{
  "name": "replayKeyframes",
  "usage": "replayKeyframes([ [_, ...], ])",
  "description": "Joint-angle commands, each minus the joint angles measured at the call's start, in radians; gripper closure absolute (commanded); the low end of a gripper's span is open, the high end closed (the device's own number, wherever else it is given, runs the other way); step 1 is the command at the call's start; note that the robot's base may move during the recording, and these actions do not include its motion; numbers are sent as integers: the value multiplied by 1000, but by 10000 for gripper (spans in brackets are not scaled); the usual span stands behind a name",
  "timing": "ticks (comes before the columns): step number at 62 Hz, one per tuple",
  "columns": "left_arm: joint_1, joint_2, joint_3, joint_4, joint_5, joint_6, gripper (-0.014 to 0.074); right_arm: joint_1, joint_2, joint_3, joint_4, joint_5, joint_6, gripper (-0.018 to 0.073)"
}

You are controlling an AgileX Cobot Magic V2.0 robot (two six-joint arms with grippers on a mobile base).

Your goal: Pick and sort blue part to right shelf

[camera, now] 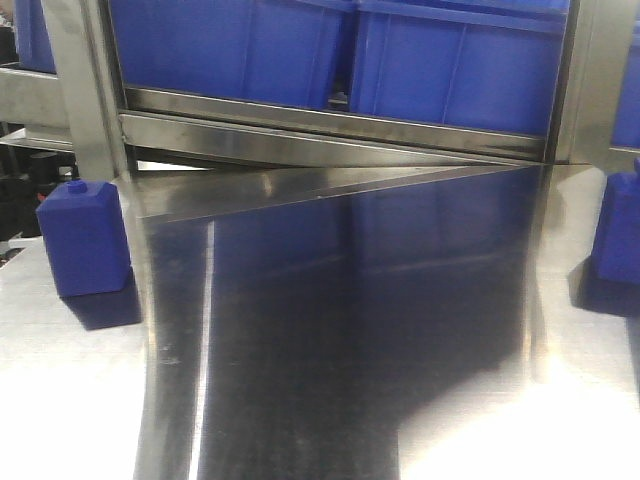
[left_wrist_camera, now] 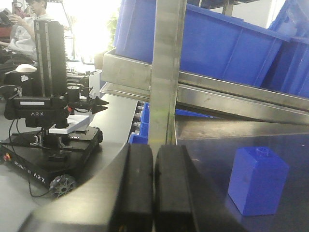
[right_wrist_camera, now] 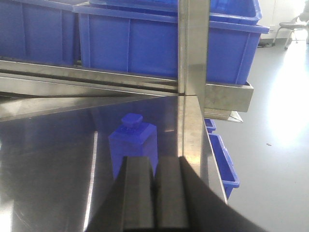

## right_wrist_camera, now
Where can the stainless steel shelf frame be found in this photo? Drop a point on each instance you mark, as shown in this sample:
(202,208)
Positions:
(215,101)

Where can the blue bin below table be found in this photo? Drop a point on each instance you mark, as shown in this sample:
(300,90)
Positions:
(225,165)

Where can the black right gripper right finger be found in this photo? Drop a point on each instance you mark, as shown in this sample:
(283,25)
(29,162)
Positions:
(184,203)

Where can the blue rectangular plastic part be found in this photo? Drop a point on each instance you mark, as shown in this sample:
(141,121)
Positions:
(133,138)

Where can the blue bin behind post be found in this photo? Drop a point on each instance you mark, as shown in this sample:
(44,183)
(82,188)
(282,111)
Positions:
(147,43)

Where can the blue bin stacked on top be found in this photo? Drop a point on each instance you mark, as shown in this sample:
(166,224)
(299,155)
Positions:
(246,12)

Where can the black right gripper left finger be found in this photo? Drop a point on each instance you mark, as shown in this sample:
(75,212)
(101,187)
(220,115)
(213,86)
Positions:
(129,205)

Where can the small blue bin below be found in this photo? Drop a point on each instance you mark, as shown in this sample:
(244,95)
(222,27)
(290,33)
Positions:
(210,125)

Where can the blue bin far left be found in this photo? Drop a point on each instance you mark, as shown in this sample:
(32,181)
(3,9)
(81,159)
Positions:
(44,31)

